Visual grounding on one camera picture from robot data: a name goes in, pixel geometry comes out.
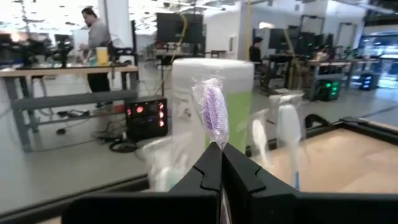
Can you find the black aluminium table frame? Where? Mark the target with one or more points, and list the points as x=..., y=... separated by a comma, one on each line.
x=357, y=123

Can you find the black computer with red lights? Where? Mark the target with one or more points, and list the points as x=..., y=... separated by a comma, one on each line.
x=146, y=124

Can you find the black computer monitor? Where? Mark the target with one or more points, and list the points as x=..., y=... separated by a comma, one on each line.
x=276, y=39
x=174, y=28

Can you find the green disinfecting wipes canister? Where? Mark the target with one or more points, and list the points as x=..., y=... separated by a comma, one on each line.
x=186, y=93

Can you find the black computer with blue lights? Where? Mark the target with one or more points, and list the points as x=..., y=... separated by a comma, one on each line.
x=370, y=81

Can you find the blue toothbrush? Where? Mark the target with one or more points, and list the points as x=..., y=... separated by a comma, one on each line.
x=289, y=124

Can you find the black computer with green lights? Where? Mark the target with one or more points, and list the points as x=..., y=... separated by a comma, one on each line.
x=328, y=90

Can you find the wooden workbench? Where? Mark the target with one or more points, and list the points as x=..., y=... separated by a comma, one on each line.
x=62, y=71
x=329, y=63

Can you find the yellow container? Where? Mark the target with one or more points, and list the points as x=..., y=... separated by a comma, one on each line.
x=102, y=56

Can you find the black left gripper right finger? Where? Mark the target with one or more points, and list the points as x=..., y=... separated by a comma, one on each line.
x=242, y=180

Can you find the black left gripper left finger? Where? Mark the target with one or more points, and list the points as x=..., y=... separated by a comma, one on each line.
x=208, y=174

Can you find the purple toothbrush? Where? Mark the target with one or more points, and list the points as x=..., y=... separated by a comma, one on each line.
x=213, y=112

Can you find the person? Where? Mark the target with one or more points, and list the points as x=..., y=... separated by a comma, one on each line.
x=98, y=34
x=255, y=53

